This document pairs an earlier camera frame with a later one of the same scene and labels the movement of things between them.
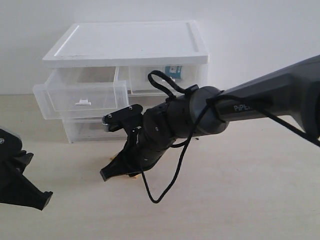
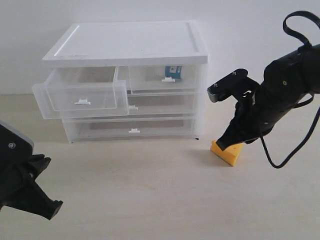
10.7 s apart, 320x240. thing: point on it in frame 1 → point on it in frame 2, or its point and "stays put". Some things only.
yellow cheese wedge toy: [134, 176] → [229, 154]
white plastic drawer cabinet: [95, 69] stays put
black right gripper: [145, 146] → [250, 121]
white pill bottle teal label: [173, 71] stays put
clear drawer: [81, 92] stays put
